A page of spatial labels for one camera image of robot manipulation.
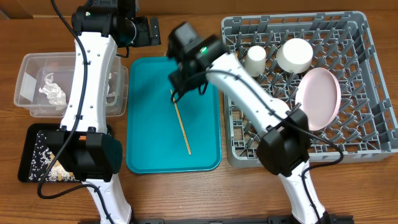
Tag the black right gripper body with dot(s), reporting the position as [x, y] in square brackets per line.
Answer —
[191, 78]

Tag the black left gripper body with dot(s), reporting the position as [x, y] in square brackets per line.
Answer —
[142, 37]

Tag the cream plastic cup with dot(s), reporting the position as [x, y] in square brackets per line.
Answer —
[255, 61]

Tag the foil wrapper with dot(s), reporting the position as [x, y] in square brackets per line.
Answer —
[54, 94]

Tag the cream bowl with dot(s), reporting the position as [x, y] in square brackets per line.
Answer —
[295, 56]

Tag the clear plastic waste bin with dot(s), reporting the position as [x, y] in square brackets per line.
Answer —
[42, 69]

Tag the pink plate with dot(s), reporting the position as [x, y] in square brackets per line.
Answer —
[319, 96]

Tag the rice and peanut scraps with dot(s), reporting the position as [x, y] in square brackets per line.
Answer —
[41, 159]

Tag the small pink bowl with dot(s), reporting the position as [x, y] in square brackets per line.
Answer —
[280, 105]

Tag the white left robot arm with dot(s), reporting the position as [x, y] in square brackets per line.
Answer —
[99, 29]

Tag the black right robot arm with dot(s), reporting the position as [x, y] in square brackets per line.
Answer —
[284, 134]

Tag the black waste tray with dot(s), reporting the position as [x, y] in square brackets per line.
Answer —
[25, 149]

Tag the teal plastic tray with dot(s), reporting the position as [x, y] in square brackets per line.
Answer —
[154, 142]

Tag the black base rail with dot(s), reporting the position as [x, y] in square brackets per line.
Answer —
[280, 219]

